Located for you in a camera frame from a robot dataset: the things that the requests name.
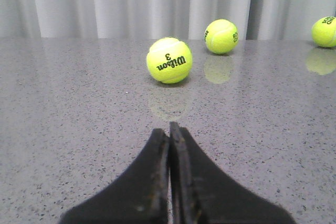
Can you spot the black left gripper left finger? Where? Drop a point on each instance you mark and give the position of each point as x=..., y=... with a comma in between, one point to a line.
x=139, y=195

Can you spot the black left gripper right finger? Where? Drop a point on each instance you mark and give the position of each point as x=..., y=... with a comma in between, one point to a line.
x=203, y=193

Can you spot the far-left yellow tennis ball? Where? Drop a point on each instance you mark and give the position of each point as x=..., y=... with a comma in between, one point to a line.
x=169, y=60

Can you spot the Roland Garros yellow tennis ball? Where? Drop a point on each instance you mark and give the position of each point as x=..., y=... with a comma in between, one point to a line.
x=221, y=36

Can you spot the centre yellow tennis ball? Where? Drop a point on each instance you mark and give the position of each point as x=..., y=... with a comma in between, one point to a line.
x=323, y=32

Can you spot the grey pleated curtain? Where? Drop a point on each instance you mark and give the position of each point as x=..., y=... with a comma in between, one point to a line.
x=152, y=19

